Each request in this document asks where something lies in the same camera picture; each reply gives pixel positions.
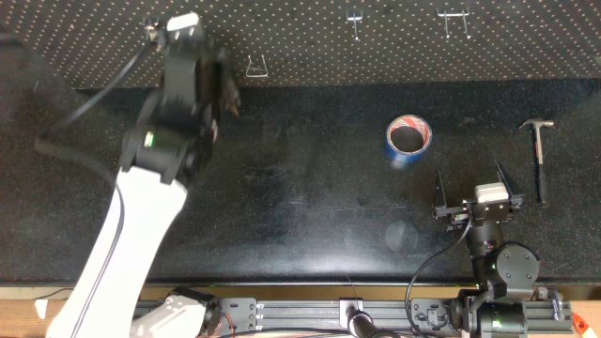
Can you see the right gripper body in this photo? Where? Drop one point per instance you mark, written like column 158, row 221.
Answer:
column 490, row 212

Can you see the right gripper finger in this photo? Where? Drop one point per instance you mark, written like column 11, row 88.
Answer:
column 439, row 197
column 503, row 180

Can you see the hammer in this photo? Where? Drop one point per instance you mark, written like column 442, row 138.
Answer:
column 538, row 145

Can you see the roll of blue tape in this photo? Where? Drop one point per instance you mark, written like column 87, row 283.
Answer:
column 395, row 153

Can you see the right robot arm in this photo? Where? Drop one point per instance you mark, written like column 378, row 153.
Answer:
column 516, row 270

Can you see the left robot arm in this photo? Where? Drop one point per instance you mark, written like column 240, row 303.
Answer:
column 136, row 225

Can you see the black pegboard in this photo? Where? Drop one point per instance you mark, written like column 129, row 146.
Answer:
column 375, row 56

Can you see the orange object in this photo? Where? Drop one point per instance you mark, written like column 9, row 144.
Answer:
column 580, row 325

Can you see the metal hook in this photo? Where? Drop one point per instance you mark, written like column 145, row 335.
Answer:
column 453, row 14
column 149, row 20
column 257, row 74
column 355, row 26

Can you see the white tape piece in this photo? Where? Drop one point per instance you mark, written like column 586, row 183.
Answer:
column 41, row 308

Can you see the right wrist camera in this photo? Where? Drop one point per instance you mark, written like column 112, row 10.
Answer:
column 490, row 192

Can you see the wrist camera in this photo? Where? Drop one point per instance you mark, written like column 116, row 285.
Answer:
column 490, row 192
column 183, row 21

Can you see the mounting rail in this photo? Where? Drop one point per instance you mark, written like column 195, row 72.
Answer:
column 300, row 314

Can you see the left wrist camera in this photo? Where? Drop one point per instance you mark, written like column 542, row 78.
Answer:
column 183, row 21

